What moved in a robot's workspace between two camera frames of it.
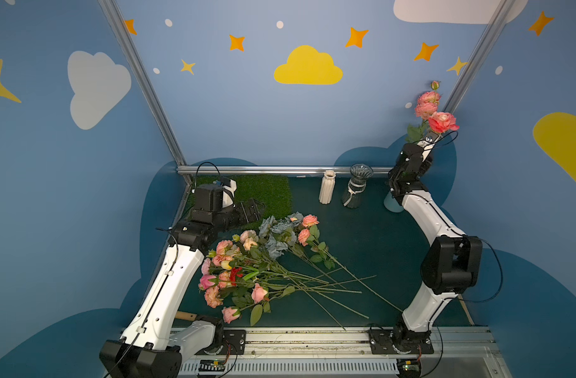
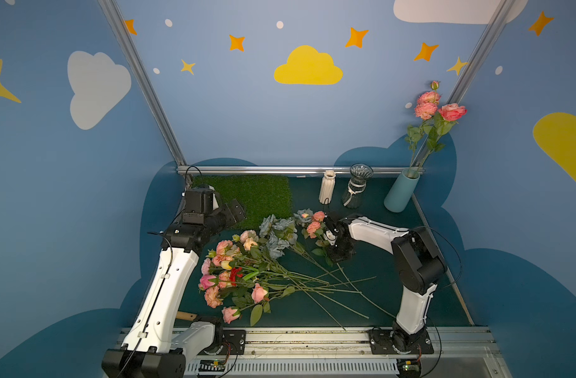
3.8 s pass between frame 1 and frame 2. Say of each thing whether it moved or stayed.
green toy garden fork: stayed
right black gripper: moved
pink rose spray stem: stayed
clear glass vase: stayed
